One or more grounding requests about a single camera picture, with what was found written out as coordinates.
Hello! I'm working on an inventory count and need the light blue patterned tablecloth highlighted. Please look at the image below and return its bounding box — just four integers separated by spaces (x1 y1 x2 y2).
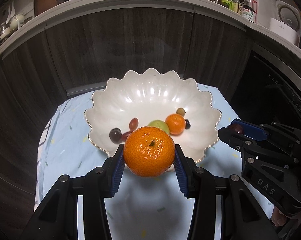
35 84 274 239

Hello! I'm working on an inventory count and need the white scalloped ceramic bowl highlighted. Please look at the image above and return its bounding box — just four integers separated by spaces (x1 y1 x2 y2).
84 68 222 163

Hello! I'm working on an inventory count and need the red grape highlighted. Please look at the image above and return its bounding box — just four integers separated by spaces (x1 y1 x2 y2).
121 131 133 142
129 118 139 131

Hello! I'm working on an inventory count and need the white rice cooker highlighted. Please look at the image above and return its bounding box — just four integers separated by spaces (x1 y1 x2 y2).
269 1 301 46

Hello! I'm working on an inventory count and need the red grape in bowl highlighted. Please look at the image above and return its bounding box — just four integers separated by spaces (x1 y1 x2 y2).
129 118 139 131

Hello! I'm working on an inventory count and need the green grape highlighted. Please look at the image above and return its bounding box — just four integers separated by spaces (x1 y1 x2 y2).
148 120 170 134

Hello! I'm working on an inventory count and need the oil bottle with label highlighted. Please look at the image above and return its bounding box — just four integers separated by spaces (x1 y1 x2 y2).
242 0 258 23

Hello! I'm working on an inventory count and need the small orange mandarin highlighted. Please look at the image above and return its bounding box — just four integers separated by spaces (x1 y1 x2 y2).
165 113 186 135

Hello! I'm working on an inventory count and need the dark heart-shaped cherry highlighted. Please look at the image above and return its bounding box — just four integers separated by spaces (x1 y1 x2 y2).
109 128 122 144

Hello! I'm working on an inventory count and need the right hand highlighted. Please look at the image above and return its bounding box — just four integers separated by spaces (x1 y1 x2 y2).
271 207 291 227

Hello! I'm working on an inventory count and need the small dark grape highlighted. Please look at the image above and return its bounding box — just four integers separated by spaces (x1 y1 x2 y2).
185 119 191 129

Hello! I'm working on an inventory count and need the small tan longan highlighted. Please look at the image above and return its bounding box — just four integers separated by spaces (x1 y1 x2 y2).
176 107 186 116

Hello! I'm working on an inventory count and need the large orange mandarin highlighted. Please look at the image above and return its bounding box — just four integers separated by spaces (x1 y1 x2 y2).
123 127 175 177

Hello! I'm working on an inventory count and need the white teapot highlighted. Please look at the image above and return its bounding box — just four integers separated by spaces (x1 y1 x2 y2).
10 14 25 31

